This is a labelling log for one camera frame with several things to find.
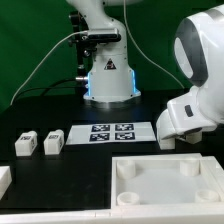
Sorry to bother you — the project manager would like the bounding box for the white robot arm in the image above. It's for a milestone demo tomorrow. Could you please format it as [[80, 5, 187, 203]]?
[[66, 0, 224, 140]]

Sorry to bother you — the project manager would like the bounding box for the white square tabletop with sockets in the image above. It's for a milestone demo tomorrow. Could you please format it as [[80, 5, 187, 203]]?
[[111, 153, 224, 208]]

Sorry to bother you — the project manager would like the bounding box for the white cable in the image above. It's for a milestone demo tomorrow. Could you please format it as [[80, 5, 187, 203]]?
[[9, 30, 90, 106]]

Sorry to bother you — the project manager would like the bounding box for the black cable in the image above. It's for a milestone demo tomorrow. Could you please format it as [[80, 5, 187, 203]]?
[[13, 77, 88, 101]]

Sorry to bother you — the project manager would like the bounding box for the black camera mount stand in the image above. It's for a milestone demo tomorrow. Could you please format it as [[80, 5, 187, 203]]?
[[67, 10, 98, 80]]

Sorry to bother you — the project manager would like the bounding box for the white sheet with AprilTags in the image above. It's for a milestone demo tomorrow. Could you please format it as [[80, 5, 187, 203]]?
[[66, 122, 156, 145]]

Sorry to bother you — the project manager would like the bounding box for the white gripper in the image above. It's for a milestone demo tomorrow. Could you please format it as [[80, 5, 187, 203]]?
[[156, 87, 217, 140]]

